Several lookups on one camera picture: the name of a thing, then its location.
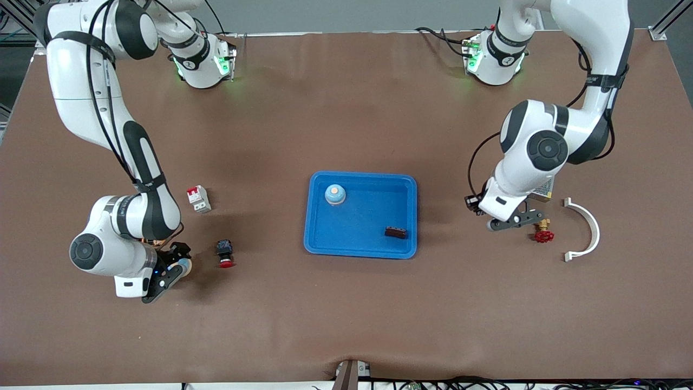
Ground metal mesh power supply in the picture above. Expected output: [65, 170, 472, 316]
[532, 176, 556, 204]

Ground brass valve red handwheel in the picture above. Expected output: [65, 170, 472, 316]
[533, 219, 555, 244]

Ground red mushroom button black base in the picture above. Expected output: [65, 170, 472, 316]
[216, 239, 237, 269]

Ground blue plastic tray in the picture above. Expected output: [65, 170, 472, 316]
[303, 171, 419, 260]

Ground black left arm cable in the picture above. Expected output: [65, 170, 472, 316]
[467, 132, 501, 198]

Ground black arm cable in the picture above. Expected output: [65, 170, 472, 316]
[467, 132, 501, 198]
[84, 0, 187, 255]

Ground white circuit breaker red switch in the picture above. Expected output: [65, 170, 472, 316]
[186, 185, 212, 213]

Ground white curved plastic bracket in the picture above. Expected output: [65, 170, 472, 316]
[563, 197, 601, 263]

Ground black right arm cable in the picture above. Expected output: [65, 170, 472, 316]
[84, 0, 187, 255]

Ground black cable bundle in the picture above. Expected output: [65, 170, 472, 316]
[374, 376, 693, 390]

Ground black base cable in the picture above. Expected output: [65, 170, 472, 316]
[414, 26, 472, 59]

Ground aluminium frame profile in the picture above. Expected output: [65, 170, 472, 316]
[649, 0, 693, 42]

